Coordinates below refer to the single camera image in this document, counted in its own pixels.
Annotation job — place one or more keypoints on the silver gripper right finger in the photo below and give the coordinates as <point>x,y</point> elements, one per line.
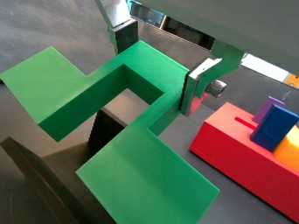
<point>202,79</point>

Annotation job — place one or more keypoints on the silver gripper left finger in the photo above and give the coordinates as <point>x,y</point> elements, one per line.
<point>122,27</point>

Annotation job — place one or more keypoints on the green bridge-shaped object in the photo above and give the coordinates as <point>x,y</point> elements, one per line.
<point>141,180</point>

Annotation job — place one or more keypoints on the red base board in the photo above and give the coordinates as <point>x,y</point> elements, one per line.
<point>223,145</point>

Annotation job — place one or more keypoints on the black fixture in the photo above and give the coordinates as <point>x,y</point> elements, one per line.
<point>67,197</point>

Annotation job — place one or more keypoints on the purple block left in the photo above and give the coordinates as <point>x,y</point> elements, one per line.
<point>262,112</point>

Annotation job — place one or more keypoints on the blue block left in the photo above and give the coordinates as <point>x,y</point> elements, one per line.
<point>274,127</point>

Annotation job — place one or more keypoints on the yellow long bar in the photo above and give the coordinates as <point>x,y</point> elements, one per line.
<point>288,151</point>

